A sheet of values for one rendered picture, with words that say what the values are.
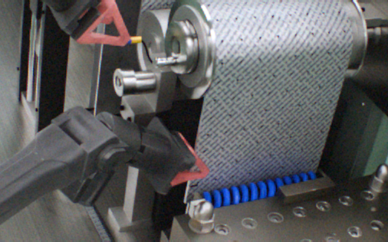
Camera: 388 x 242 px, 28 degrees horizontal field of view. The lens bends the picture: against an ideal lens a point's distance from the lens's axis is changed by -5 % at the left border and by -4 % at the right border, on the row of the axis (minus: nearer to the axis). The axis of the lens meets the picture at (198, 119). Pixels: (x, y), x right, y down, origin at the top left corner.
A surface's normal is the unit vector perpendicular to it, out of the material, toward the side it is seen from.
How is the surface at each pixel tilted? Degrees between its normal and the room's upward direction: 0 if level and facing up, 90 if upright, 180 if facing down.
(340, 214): 0
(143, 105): 0
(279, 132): 90
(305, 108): 90
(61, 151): 13
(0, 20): 0
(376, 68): 90
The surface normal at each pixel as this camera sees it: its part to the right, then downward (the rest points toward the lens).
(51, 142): 0.26, -0.67
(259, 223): 0.16, -0.81
